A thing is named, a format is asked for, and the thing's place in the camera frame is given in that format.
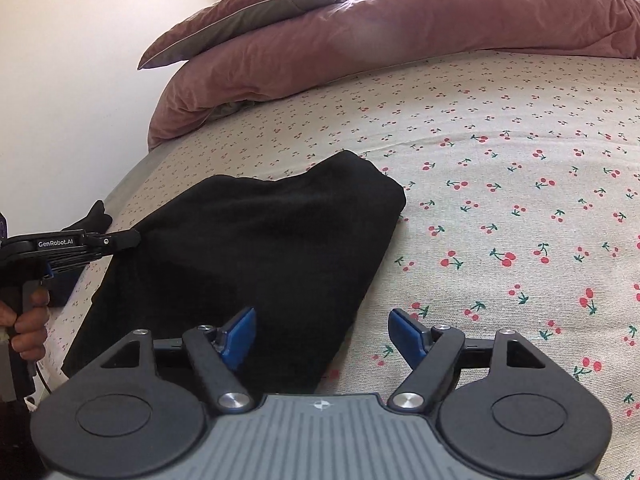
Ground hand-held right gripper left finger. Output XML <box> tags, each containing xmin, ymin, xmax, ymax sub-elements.
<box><xmin>80</xmin><ymin>306</ymin><xmax>258</xmax><ymax>415</ymax></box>

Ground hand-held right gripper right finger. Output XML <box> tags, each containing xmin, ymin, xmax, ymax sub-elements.
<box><xmin>388</xmin><ymin>308</ymin><xmax>565</xmax><ymax>414</ymax></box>

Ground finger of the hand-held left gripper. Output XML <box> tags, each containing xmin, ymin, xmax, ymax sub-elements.
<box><xmin>98</xmin><ymin>229</ymin><xmax>142</xmax><ymax>251</ymax></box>

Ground black pants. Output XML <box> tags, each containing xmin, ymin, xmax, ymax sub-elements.
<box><xmin>62</xmin><ymin>149</ymin><xmax>407</xmax><ymax>395</ymax></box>

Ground person's left hand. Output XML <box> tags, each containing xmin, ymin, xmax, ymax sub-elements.
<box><xmin>0</xmin><ymin>287</ymin><xmax>52</xmax><ymax>362</ymax></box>

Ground grey fitted sheet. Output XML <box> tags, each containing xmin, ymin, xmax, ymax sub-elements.
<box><xmin>106</xmin><ymin>146</ymin><xmax>173</xmax><ymax>213</ymax></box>

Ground cherry print bedsheet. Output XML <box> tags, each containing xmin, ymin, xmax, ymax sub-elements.
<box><xmin>45</xmin><ymin>50</ymin><xmax>640</xmax><ymax>480</ymax></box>

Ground pink and grey pillow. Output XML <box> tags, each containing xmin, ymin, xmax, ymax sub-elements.
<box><xmin>137</xmin><ymin>0</ymin><xmax>363</xmax><ymax>71</ymax></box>

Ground pink duvet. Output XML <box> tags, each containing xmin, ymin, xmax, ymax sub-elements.
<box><xmin>147</xmin><ymin>0</ymin><xmax>640</xmax><ymax>151</ymax></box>

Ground black cable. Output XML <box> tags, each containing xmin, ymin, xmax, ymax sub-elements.
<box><xmin>29</xmin><ymin>359</ymin><xmax>53</xmax><ymax>397</ymax></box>

